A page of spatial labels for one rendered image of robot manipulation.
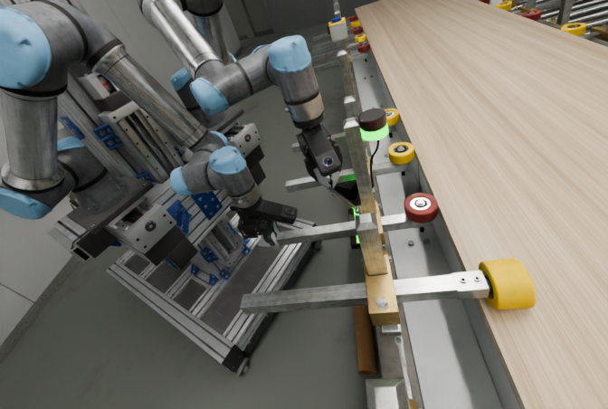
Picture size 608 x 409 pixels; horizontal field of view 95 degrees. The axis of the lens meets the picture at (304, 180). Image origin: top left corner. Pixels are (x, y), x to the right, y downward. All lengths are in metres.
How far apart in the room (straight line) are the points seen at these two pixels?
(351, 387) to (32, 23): 1.54
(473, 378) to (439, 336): 0.11
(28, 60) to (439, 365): 1.05
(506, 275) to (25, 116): 0.94
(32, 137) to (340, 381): 1.40
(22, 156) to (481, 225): 1.04
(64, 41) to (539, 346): 0.97
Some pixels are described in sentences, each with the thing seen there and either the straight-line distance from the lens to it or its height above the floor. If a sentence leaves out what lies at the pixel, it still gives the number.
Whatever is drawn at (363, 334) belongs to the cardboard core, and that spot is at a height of 0.08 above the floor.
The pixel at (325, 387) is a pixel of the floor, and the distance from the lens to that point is 1.55.
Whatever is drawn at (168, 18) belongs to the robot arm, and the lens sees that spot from 0.79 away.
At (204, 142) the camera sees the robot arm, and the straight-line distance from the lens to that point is 0.81.
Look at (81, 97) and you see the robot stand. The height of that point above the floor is 1.32.
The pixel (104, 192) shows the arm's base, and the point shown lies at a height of 1.09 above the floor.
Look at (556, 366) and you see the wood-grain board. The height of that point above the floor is 0.90.
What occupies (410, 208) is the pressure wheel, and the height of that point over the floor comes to 0.91.
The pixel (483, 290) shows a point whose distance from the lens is 0.59.
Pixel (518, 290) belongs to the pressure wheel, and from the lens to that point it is 0.58.
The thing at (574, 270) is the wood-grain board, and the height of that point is 0.90.
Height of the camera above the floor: 1.46
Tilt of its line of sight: 37 degrees down
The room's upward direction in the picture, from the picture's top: 21 degrees counter-clockwise
